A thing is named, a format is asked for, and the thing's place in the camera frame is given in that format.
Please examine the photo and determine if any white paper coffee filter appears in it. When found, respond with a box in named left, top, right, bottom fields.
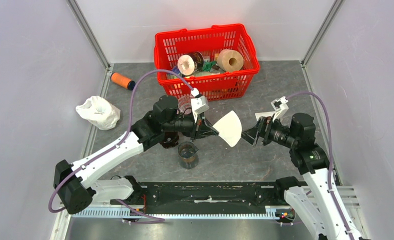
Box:
left=255, top=111, right=277, bottom=121
left=213, top=110, right=242, bottom=147

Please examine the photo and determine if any blue small box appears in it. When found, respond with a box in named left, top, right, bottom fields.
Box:
left=166, top=66, right=183, bottom=80

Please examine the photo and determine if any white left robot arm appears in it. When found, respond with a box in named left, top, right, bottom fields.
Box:
left=48, top=94, right=219, bottom=215

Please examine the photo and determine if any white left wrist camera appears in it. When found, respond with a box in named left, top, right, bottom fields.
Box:
left=190, top=88, right=209, bottom=123

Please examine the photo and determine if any beige tape roll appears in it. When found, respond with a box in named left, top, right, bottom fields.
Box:
left=216, top=49, right=244, bottom=73

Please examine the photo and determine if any green packet in basket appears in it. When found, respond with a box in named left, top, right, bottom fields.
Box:
left=201, top=60, right=220, bottom=72

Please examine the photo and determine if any brown plastic coffee dripper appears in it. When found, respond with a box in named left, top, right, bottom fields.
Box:
left=160, top=131, right=179, bottom=149

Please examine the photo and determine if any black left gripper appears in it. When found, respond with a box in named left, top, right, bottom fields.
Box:
left=163, top=111, right=219, bottom=143

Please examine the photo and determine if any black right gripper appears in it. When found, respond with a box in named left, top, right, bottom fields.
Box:
left=237, top=113, right=299, bottom=149

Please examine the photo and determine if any orange cylindrical bottle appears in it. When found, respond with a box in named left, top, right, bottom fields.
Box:
left=110, top=72, right=136, bottom=91

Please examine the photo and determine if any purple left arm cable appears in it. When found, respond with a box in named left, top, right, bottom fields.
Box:
left=48, top=69, right=197, bottom=214

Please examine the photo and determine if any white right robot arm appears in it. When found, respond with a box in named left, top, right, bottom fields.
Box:
left=241, top=113, right=364, bottom=240

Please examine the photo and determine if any small glass measuring beaker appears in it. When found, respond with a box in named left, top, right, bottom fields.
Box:
left=178, top=141, right=199, bottom=170

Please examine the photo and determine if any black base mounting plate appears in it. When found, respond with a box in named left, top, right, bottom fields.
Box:
left=124, top=181, right=287, bottom=215

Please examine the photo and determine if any clear glass coffee dripper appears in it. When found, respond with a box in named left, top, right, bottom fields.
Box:
left=178, top=95, right=193, bottom=115

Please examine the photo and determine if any white crumpled plastic bag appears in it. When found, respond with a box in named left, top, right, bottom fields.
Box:
left=75, top=95, right=121, bottom=131

